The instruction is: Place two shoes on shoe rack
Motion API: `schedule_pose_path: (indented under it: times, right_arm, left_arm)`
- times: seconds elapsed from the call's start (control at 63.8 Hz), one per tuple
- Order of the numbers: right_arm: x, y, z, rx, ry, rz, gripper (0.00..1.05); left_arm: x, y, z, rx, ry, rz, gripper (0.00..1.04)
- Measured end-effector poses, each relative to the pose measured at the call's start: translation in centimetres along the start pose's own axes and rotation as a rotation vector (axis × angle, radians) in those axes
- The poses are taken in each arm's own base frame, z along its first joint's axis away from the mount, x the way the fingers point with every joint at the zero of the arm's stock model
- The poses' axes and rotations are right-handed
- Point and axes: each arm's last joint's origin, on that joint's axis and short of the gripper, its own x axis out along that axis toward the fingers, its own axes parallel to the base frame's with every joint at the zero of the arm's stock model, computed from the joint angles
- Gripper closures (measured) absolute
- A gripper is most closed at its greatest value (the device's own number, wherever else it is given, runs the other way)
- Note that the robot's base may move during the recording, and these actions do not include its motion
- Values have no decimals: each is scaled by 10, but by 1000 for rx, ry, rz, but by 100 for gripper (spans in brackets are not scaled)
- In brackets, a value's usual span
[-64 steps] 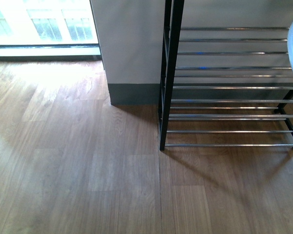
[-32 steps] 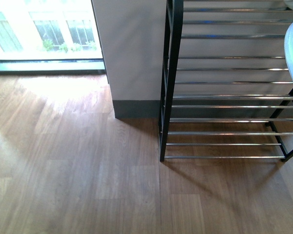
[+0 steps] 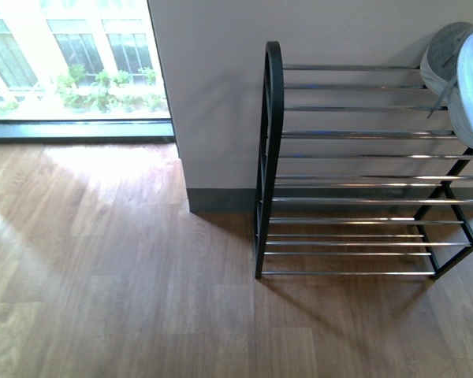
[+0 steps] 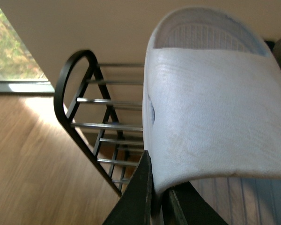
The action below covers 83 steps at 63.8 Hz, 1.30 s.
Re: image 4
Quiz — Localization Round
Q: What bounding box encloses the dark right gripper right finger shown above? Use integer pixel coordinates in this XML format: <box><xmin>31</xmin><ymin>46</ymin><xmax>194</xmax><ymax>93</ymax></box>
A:
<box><xmin>163</xmin><ymin>182</ymin><xmax>227</xmax><ymax>225</ymax></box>

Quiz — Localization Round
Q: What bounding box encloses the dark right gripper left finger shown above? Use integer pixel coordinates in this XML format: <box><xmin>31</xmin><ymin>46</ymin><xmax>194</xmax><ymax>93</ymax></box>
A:
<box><xmin>103</xmin><ymin>150</ymin><xmax>152</xmax><ymax>225</ymax></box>

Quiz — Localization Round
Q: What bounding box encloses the light blue slide sandal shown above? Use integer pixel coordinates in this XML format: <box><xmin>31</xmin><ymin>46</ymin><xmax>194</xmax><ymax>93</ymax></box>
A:
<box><xmin>143</xmin><ymin>7</ymin><xmax>281</xmax><ymax>194</ymax></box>

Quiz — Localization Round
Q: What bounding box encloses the black metal shoe rack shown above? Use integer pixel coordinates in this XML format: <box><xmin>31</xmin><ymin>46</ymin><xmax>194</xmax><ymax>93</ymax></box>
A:
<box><xmin>54</xmin><ymin>50</ymin><xmax>144</xmax><ymax>195</ymax></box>

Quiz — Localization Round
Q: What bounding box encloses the dark window frame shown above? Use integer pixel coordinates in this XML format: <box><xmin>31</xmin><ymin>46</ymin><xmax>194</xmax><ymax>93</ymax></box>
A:
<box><xmin>0</xmin><ymin>81</ymin><xmax>55</xmax><ymax>95</ymax></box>

